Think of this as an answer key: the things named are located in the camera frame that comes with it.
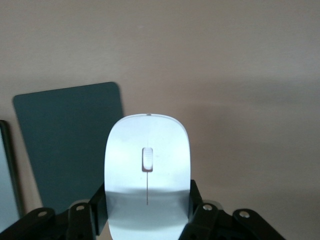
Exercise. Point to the white computer mouse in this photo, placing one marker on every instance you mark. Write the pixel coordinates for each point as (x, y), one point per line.
(147, 172)

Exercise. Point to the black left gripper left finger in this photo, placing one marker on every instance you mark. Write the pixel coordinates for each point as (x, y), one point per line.
(82, 215)

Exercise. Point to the silver laptop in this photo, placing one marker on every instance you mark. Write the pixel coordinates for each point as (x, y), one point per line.
(7, 172)

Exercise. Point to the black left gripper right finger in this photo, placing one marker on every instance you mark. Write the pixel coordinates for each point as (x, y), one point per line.
(207, 217)

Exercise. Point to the black mouse pad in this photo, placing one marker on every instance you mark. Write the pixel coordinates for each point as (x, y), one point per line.
(72, 147)

